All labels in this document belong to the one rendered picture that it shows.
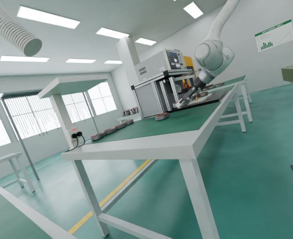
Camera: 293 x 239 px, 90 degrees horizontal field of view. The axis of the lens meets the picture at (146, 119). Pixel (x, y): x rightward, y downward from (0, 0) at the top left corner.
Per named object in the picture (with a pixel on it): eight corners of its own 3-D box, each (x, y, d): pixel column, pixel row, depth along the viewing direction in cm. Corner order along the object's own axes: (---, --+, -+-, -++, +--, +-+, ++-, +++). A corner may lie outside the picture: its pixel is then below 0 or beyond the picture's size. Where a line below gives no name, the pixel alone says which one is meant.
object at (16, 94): (108, 144, 450) (85, 83, 426) (41, 181, 306) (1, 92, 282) (98, 145, 480) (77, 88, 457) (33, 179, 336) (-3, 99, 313)
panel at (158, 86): (187, 99, 189) (181, 77, 185) (164, 112, 137) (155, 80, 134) (187, 99, 190) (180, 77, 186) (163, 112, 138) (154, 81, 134)
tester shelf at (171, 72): (193, 72, 177) (192, 68, 176) (169, 75, 124) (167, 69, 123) (162, 84, 204) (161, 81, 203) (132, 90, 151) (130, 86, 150)
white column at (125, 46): (158, 121, 583) (132, 37, 543) (152, 124, 548) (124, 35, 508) (149, 123, 614) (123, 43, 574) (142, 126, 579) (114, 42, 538)
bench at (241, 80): (253, 102, 394) (247, 74, 385) (255, 122, 249) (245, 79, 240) (210, 110, 461) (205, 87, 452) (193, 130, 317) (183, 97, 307)
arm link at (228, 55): (206, 69, 96) (198, 64, 86) (226, 47, 87) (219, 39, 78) (218, 79, 91) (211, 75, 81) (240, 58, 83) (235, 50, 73)
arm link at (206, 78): (215, 77, 92) (208, 85, 96) (205, 68, 94) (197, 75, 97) (214, 78, 85) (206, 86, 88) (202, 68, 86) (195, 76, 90)
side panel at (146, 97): (165, 114, 140) (155, 81, 136) (163, 114, 138) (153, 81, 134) (143, 119, 157) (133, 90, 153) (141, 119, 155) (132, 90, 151)
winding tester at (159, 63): (187, 69, 170) (182, 52, 167) (171, 70, 135) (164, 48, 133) (159, 81, 193) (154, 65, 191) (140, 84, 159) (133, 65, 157)
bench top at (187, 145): (238, 86, 219) (237, 83, 218) (196, 159, 47) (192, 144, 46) (177, 102, 281) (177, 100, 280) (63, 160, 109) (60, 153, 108)
